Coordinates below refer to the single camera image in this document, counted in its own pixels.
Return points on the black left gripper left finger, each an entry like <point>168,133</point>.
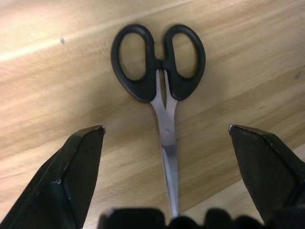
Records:
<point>64,179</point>

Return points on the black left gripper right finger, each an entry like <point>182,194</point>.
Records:
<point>264,171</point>

